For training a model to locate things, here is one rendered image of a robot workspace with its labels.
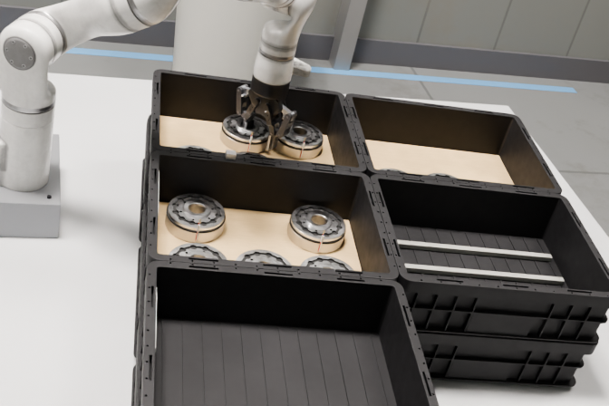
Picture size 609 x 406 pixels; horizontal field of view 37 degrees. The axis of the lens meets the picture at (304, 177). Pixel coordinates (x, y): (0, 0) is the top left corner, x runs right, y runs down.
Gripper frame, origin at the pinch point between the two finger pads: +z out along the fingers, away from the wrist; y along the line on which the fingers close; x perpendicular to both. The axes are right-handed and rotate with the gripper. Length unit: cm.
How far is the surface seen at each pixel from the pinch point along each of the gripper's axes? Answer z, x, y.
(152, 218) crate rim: -7.5, -44.5, 11.4
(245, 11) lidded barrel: 39, 119, -91
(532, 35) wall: 65, 275, -32
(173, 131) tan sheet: 2.4, -10.0, -14.1
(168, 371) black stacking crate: 3, -59, 29
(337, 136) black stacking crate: -1.9, 11.2, 11.6
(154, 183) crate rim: -6.1, -35.7, 3.7
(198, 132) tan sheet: 2.4, -5.9, -10.8
